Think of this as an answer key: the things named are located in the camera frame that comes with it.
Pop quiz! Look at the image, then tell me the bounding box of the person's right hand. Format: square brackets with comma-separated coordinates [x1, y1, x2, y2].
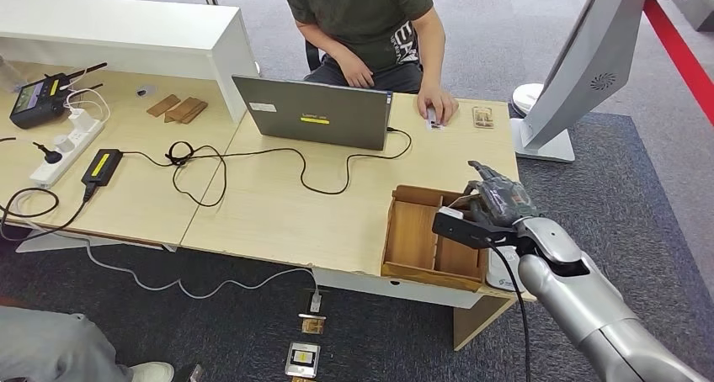
[337, 61, 376, 89]

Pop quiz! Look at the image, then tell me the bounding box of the person's left hand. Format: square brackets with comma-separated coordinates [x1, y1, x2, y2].
[416, 83, 461, 127]

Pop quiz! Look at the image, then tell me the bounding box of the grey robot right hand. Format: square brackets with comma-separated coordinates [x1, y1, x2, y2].
[462, 160, 541, 228]

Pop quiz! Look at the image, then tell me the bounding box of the wooden organizer tray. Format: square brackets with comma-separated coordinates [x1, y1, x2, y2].
[381, 184, 489, 293]

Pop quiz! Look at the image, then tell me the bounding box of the wooden key card with print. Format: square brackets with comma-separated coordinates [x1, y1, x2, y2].
[472, 106, 496, 130]

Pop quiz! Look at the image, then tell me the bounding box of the seated person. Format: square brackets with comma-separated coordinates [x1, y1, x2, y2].
[281, 0, 461, 127]

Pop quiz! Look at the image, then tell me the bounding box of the grey white card reader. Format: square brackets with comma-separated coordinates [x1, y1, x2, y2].
[485, 245, 525, 293]

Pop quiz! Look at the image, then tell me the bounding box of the plain wooden card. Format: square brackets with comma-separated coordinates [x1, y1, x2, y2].
[164, 97, 205, 124]
[178, 101, 209, 125]
[147, 94, 183, 118]

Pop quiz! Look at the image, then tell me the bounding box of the standing person's leg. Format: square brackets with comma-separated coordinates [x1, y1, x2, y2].
[0, 305, 135, 382]

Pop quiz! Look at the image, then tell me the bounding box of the grey laptop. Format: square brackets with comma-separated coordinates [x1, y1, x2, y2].
[231, 75, 394, 152]

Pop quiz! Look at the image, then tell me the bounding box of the white round base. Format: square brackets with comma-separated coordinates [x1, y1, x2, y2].
[513, 82, 546, 119]

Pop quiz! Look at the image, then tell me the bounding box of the wooden desk leg panel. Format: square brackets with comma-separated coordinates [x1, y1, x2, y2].
[453, 295, 520, 352]

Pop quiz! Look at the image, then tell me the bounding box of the white kiosk stand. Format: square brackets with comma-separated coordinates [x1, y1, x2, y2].
[511, 0, 695, 164]

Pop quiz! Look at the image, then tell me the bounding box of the brass floor socket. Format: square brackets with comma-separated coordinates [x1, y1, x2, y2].
[299, 313, 328, 336]

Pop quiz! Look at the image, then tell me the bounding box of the white counter shelf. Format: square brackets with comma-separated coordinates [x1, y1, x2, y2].
[0, 0, 260, 125]

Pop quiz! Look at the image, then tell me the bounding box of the silver floor socket box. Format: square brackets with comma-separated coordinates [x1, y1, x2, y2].
[285, 342, 322, 379]

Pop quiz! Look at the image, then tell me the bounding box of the black power adapter yellow label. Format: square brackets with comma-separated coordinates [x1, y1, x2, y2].
[82, 149, 125, 188]

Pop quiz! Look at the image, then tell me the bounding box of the white power strip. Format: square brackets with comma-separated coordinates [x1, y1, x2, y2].
[30, 119, 107, 189]

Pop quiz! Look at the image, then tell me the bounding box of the black plug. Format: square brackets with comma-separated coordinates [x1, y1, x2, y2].
[33, 141, 64, 166]

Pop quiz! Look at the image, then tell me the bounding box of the black handheld controller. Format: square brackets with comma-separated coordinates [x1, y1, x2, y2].
[9, 61, 109, 130]

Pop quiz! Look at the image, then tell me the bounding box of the white shoe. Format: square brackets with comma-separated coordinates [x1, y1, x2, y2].
[131, 361, 176, 382]

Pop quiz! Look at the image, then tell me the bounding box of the black laptop power cable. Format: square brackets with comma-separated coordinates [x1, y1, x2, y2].
[121, 127, 414, 209]

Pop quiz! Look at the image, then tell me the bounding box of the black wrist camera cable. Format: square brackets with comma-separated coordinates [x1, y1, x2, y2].
[488, 242, 534, 382]

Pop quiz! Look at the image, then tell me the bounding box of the white floor cable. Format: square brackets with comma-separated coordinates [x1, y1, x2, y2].
[11, 189, 325, 314]

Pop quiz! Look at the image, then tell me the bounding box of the white charger with cable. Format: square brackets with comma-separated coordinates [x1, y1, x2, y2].
[66, 88, 113, 139]

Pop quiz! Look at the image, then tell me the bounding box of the black mains cable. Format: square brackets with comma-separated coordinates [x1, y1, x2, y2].
[0, 184, 96, 244]

